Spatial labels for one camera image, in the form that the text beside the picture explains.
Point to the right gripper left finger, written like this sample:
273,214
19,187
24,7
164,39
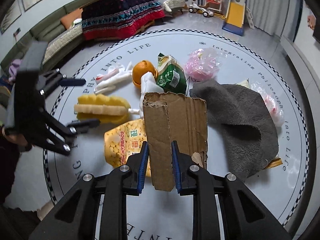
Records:
96,199

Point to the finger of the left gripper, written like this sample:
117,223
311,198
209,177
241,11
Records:
71,82
82,126

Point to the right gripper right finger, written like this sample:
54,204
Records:
222,204

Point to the yellow soybean milk cup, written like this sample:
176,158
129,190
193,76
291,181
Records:
124,141

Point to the gold snack wrapper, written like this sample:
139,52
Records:
275,162

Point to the orange peel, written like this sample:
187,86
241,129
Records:
140,69

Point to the white cotton glove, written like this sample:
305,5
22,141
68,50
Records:
115,74
148,85

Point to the grey felt cloth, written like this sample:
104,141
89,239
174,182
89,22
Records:
249,133

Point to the torn brown cardboard piece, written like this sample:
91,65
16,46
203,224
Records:
168,117

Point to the green snack packet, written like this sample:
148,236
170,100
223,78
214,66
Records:
171,77

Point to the pink plastic bag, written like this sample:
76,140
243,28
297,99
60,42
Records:
204,64

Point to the left hand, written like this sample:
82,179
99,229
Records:
18,139

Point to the quilted sofa mat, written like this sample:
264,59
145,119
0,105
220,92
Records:
61,41

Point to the round white table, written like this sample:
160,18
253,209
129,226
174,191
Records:
159,214

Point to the purple backpack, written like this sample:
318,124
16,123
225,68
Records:
13,68

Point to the orange cushion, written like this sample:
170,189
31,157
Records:
68,19

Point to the green sofa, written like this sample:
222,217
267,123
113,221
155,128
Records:
41,22

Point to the table with patterned blanket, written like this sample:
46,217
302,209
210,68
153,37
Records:
118,19

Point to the woven basket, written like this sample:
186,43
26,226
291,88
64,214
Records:
169,6

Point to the toy ride-on car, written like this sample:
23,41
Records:
195,8

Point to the toy slide swing set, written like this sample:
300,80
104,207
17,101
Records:
234,13

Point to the wall cartoon decorations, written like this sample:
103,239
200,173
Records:
311,20

